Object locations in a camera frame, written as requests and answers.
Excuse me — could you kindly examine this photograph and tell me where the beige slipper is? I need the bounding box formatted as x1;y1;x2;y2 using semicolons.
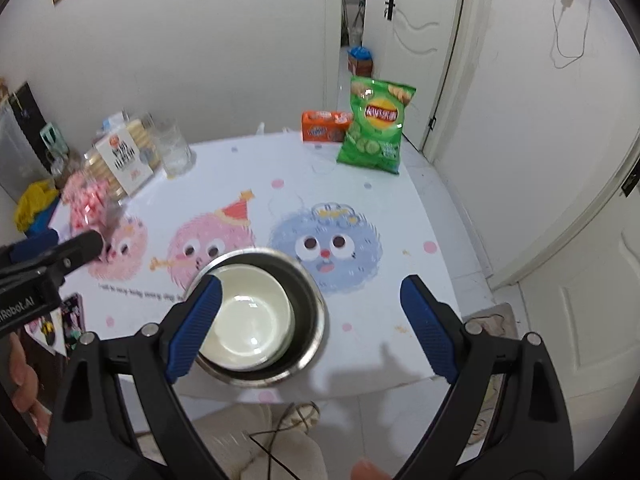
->
278;401;321;432

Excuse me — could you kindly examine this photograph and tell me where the pink candy bag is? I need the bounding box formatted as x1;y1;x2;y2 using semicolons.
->
62;169;126;242

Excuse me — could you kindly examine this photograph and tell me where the cardboard box with blue items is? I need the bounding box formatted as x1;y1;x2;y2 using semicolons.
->
347;45;375;77

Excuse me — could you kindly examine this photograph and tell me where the yellow plastic bag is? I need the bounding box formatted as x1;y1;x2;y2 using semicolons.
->
13;179;61;232

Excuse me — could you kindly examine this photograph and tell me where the green chips bag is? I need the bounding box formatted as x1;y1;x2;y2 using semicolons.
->
335;75;417;176

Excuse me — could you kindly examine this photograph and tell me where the dark printed packet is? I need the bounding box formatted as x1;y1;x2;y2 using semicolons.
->
25;292;86;357

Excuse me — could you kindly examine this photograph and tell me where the white door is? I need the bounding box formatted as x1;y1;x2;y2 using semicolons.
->
492;130;640;480
362;0;469;128

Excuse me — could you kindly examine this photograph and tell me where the white charger cable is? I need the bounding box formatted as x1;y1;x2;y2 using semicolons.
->
552;0;594;69

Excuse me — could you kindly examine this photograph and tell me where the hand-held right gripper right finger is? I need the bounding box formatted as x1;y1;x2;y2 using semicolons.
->
399;274;576;480

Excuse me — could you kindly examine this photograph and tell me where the cream ceramic bowl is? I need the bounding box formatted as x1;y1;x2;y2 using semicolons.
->
199;266;297;372

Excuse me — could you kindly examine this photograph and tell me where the green plastic stool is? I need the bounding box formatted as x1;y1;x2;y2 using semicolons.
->
39;122;69;154

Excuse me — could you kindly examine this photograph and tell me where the biscuit tray pack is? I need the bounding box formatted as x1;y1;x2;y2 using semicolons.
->
82;118;161;196

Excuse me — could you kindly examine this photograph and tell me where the person's left hand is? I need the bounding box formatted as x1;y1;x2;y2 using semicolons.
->
7;332;51;414

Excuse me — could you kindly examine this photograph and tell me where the clear plastic cup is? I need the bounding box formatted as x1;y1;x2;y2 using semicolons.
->
157;118;194;179

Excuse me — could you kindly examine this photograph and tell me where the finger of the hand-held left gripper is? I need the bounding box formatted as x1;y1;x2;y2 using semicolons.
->
0;230;106;286
0;229;60;266

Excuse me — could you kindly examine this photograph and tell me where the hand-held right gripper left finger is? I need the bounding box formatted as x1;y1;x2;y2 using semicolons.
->
45;276;224;480

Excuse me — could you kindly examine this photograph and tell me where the person's leg in cream pants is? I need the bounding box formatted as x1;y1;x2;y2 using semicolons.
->
192;402;328;480

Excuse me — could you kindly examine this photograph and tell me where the orange cookie box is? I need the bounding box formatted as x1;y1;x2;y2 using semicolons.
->
301;110;354;144

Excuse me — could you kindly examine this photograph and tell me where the grey floor mat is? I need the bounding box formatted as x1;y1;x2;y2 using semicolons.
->
464;302;522;443

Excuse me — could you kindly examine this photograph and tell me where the large steel bowl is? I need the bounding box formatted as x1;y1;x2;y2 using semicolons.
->
182;247;329;387

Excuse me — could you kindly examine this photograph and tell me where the black thin cable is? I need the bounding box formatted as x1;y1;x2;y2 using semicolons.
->
249;402;313;480

